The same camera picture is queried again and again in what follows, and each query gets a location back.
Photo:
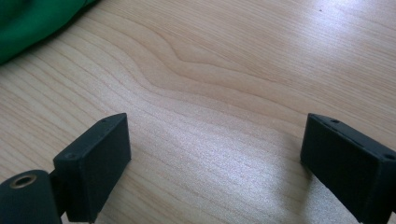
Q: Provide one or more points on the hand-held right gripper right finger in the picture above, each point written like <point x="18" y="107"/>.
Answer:
<point x="348" y="161"/>

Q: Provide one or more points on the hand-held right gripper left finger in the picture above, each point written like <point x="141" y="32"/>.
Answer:
<point x="93" y="168"/>

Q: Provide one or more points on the green dinosaur print t-shirt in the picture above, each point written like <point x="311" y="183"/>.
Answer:
<point x="28" y="21"/>

